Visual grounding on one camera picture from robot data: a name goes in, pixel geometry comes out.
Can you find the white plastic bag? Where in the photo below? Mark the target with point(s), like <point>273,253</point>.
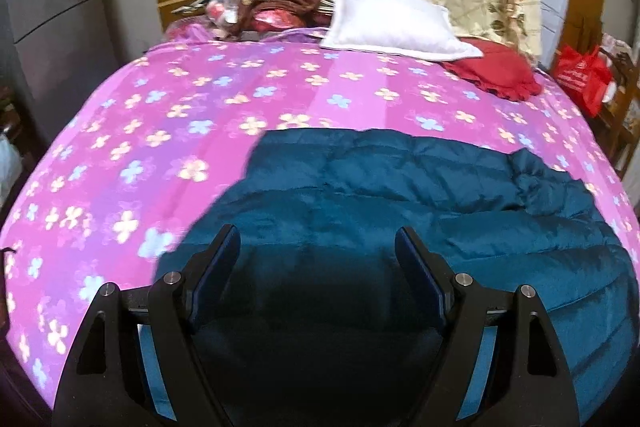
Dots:
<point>7,167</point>

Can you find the teal puffer jacket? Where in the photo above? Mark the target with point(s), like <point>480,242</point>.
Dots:
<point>375,187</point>

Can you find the pale floral cloth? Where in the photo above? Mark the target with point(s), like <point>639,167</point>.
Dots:
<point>617,46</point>

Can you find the grey cabinet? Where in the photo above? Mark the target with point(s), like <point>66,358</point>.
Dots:
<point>65,32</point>

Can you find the pink floral bed sheet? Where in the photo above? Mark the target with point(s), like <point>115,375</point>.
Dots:
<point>175,117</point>

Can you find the white pillow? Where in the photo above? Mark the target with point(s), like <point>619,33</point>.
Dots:
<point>390,22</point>

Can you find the red plastic bag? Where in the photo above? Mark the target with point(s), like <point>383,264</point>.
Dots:
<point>580,77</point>

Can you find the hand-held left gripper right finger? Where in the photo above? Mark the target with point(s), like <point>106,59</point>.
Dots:
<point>422,267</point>

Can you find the wooden chair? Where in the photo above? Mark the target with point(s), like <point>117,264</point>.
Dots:
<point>625,107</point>

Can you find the red ruffled cloth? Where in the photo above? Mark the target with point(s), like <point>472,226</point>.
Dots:
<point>492,67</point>

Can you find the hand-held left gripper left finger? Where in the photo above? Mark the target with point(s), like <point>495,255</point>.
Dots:
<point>220,267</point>

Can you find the shiny red package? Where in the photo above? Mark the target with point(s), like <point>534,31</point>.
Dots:
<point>272,19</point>

